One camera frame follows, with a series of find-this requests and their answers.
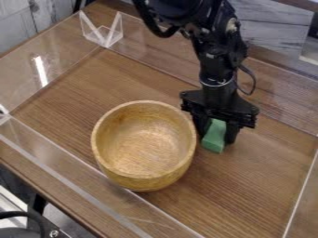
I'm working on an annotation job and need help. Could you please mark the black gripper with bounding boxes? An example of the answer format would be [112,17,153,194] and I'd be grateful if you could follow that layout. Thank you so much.
[180,90,259,144]

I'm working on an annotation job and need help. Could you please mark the green rectangular block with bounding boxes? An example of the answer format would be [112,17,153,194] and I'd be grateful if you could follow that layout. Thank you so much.
[201,119,225,153]

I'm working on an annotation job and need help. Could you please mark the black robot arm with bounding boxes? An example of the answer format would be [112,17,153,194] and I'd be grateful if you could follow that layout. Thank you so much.
[132,0,259,144]

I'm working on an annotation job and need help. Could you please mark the brown wooden bowl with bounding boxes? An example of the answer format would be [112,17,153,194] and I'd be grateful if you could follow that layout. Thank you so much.
[91,100,196,192]

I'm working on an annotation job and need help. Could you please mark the black table leg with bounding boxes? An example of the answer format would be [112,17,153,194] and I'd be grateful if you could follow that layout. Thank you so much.
[32,194,46,215]

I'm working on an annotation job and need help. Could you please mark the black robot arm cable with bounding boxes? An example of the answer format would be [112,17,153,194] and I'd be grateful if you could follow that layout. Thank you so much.
[235,63,258,97]

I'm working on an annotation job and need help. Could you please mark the clear acrylic front wall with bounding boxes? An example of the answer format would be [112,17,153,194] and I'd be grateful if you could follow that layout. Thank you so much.
[0,115,203,238]

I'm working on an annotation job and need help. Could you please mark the clear acrylic corner bracket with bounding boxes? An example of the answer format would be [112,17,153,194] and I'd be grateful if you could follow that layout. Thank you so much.
[79,11,123,48]

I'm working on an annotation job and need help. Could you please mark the black metal base plate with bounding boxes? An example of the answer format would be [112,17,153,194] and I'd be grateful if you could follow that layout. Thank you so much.
[26,214,72,238]

